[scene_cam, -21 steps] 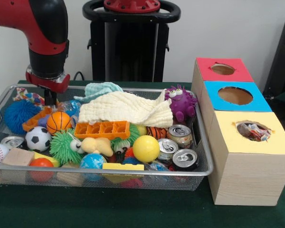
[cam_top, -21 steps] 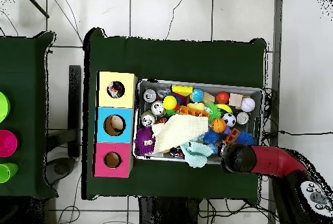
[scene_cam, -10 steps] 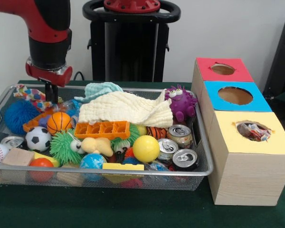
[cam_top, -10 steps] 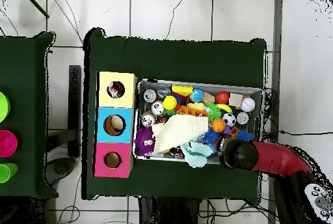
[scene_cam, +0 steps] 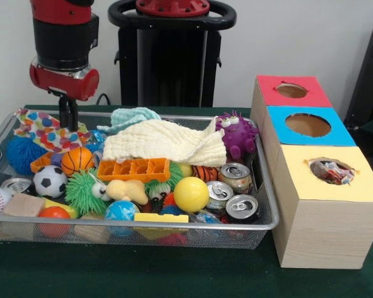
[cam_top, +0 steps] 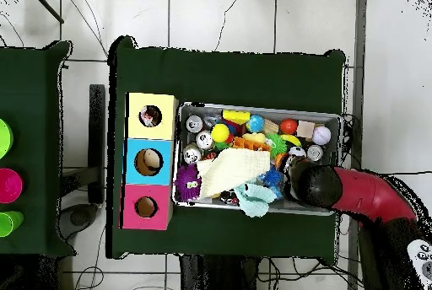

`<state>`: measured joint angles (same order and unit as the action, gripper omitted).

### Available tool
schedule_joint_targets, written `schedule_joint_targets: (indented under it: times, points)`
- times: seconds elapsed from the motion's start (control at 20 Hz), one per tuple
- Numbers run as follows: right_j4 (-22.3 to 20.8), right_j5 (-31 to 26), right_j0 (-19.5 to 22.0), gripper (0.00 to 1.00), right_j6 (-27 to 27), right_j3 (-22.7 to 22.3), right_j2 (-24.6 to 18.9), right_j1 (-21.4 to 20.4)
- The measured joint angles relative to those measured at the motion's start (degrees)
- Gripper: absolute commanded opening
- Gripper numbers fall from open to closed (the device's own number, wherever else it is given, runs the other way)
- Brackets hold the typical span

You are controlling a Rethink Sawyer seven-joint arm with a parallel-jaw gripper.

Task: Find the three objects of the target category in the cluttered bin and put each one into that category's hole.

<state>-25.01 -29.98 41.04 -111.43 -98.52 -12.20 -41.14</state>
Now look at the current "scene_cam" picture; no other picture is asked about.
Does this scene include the blue spiky ball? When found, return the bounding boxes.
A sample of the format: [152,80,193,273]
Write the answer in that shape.
[6,136,49,176]

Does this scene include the polka dot paper wrapper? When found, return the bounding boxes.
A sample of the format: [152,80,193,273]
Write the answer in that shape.
[14,108,93,153]

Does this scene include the black looped cable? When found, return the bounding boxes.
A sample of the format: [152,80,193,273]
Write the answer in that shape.
[95,92,113,106]

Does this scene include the cream knitted cloth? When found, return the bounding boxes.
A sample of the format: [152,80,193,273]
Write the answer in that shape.
[101,117,228,168]

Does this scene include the orange red ball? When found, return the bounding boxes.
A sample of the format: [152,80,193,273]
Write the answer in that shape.
[37,205,71,239]

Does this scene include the purple spiky ball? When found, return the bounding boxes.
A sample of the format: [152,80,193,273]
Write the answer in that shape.
[215,110,260,161]

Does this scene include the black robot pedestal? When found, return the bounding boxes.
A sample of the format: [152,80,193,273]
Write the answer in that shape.
[108,0,237,108]

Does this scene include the black upright panel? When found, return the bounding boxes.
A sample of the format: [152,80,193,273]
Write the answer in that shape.
[343,20,373,131]

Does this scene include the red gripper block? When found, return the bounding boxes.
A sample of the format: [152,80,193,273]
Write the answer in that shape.
[29,64,100,132]

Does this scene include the small orange basketball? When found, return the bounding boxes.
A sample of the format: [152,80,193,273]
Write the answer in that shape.
[61,146,96,178]

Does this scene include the yellow smooth ball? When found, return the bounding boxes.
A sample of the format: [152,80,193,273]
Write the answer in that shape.
[173,176,210,214]

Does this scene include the green spiky ball with eyes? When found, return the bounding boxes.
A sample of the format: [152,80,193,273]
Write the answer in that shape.
[64,172,113,217]

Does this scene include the wooden box with three holes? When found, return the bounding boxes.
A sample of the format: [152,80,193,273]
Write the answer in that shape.
[250,74,373,269]

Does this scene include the colourful wrapper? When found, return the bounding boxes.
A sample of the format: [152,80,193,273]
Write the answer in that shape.
[312,160,356,186]

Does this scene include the shallow wire mesh bin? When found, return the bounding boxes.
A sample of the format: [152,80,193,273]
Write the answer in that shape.
[0,109,280,250]

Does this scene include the small soccer ball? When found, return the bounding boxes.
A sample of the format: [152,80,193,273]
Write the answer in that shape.
[33,165,68,200]

